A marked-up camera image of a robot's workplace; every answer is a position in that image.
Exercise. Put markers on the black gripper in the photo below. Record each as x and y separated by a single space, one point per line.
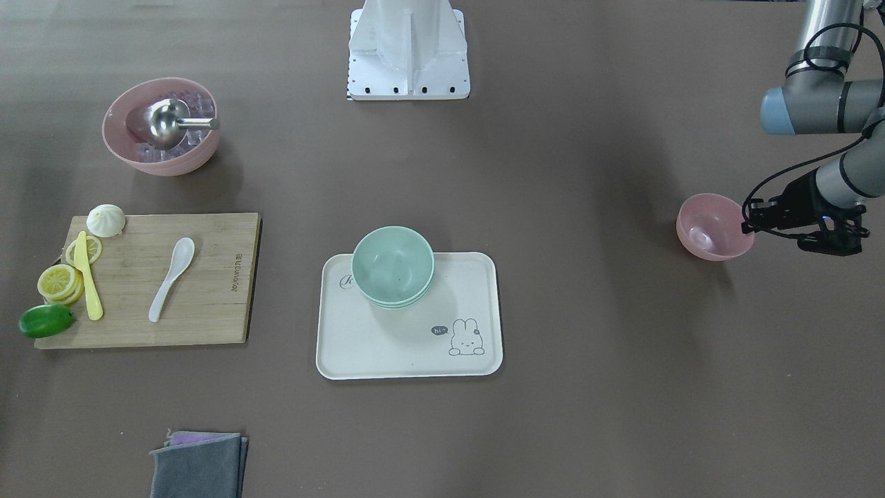
800 194

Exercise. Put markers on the small pink bowl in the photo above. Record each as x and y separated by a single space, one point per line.
709 226

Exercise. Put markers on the white ceramic spoon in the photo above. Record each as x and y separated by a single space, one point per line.
183 253

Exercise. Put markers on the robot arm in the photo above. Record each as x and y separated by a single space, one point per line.
817 97

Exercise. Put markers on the green bowl stack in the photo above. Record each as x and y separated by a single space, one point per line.
393 267

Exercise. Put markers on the large pink ice bowl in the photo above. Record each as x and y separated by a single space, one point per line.
194 151

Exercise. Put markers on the cream rabbit tray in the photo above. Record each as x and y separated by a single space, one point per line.
454 330

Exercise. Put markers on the bamboo cutting board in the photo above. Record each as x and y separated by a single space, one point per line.
208 304

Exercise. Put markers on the metal ice scoop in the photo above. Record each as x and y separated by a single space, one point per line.
165 123

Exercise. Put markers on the grey folded cloth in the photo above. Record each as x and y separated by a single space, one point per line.
200 464

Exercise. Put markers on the white toy bun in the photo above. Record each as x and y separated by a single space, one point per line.
105 221

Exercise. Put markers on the yellow plastic knife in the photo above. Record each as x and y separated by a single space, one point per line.
94 308

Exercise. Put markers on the back lemon slice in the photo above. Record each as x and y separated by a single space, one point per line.
71 297

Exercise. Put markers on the green plastic lime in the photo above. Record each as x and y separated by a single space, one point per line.
45 320

